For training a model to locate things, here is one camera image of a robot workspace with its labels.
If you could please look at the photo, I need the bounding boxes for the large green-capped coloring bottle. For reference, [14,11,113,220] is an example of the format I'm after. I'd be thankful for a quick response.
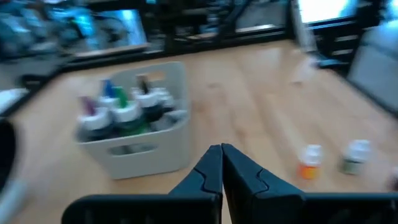
[111,86,147,138]

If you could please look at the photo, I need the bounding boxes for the small orange dropper bottle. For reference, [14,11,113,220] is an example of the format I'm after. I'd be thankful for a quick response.
[297,144,324,180]

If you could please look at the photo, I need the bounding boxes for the grey plastic handled bin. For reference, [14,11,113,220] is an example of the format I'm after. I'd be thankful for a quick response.
[74,61,191,180]

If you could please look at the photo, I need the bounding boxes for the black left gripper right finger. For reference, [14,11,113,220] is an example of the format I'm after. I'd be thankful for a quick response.
[222,143,398,224]

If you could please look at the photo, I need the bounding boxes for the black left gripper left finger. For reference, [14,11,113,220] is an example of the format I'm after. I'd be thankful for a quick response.
[61,144,223,224]

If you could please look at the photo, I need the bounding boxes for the large blue-capped coloring bottle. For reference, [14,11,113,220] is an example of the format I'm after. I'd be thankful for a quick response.
[99,79,118,106]

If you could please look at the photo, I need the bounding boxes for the large black-capped coloring bottle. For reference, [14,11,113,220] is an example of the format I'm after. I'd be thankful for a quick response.
[135,74,165,122]

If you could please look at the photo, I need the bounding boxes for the small green dropper bottle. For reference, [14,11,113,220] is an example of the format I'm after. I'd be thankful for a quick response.
[338,139,373,175]

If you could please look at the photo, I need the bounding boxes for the large purple-capped coloring bottle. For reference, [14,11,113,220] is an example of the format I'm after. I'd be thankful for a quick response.
[76,95,113,142]

